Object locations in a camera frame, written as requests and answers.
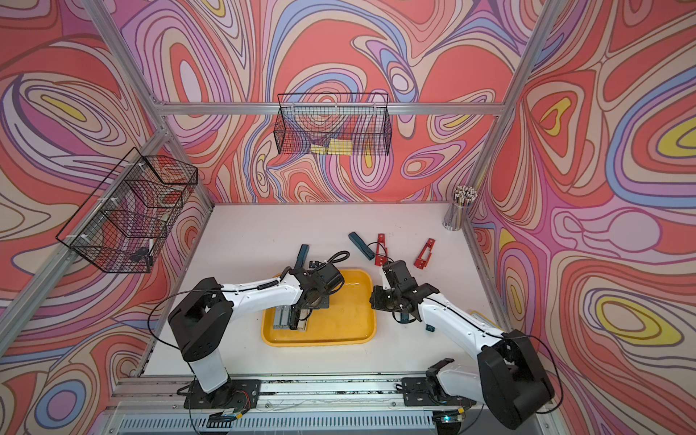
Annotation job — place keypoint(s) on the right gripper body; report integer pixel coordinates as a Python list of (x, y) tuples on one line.
[(386, 299)]

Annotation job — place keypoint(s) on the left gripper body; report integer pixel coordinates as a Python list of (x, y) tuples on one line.
[(323, 303)]

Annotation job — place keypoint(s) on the teal pruning pliers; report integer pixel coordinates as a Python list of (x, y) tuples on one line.
[(301, 257)]

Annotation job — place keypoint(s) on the black pruning pliers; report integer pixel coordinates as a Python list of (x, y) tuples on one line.
[(293, 319)]

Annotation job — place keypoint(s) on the yellow storage tray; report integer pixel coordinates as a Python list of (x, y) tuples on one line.
[(348, 320)]

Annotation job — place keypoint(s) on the beige pruning pliers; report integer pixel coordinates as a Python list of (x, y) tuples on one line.
[(302, 321)]

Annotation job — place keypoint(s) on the grey pruning pliers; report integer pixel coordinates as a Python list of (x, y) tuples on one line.
[(286, 317), (278, 317)]

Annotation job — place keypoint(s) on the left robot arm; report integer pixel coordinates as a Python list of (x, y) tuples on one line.
[(200, 321)]

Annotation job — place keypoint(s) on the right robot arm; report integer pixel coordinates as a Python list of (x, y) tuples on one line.
[(510, 380)]

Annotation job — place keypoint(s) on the red pruning pliers left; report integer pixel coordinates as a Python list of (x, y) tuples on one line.
[(381, 252)]

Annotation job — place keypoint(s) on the red pruning pliers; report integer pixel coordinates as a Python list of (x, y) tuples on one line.
[(381, 252), (423, 259)]

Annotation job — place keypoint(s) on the red pruning pliers right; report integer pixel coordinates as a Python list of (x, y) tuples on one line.
[(423, 259)]

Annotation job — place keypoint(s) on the teal pliers at back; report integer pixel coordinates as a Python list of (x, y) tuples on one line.
[(361, 245)]

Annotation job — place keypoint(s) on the yellow dial object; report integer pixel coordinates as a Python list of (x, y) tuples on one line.
[(486, 319)]

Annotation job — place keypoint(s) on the cup of metal rods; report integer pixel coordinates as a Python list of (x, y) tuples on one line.
[(462, 197)]

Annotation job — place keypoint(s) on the yellow sticky notes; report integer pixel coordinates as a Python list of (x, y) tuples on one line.
[(333, 147)]

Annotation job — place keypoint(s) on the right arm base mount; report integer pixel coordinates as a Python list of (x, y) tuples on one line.
[(427, 390)]

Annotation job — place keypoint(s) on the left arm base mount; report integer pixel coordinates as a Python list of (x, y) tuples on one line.
[(235, 394)]

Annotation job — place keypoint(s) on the black wire basket back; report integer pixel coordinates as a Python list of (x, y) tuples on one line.
[(304, 118)]

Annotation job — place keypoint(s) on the black wire basket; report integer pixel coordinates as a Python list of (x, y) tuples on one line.
[(123, 225), (304, 118)]

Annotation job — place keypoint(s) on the black wire basket left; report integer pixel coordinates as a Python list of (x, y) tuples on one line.
[(123, 225)]

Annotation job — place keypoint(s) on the aluminium rail base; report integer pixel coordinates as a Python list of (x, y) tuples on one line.
[(292, 404)]

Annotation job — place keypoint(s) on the aluminium frame post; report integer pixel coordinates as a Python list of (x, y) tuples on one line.
[(108, 30)]

